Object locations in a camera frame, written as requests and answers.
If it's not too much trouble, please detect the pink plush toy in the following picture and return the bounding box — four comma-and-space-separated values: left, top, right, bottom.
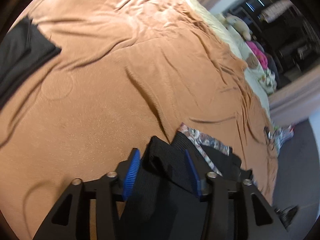
246, 41, 268, 70

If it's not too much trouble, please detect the black t-shirt patterned trim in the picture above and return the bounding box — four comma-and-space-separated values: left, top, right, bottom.
119, 124, 253, 239

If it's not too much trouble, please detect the pink curtain right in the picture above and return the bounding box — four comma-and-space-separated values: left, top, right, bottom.
268, 66, 319, 126

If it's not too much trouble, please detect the folded black cloth near headboard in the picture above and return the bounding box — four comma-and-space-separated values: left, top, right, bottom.
1, 17, 61, 108

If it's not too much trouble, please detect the brown fleece blanket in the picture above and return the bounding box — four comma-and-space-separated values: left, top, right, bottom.
1, 0, 278, 239

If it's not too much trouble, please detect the cream plush toy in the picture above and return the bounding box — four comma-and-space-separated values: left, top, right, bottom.
226, 14, 252, 41

